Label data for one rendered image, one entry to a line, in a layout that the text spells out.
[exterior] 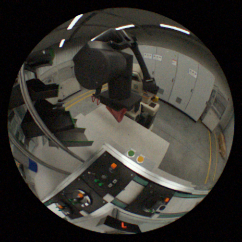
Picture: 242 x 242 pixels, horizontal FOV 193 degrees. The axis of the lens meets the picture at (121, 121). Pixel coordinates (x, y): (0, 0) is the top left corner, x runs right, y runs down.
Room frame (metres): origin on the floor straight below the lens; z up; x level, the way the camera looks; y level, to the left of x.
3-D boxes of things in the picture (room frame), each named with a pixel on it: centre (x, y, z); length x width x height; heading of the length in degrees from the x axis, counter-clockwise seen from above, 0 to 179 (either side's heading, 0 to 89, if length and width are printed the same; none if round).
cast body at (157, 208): (-0.23, -0.18, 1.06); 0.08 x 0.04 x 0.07; 142
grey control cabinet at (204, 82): (1.64, -2.91, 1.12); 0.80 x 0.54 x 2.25; 48
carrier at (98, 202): (-0.20, 0.23, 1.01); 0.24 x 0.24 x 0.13; 52
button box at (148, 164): (0.11, -0.12, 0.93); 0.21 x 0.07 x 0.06; 52
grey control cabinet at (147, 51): (3.24, -1.12, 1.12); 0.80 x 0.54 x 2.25; 48
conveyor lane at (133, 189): (-0.22, -0.14, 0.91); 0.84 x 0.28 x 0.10; 52
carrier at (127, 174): (-0.01, 0.08, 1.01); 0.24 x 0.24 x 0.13; 52
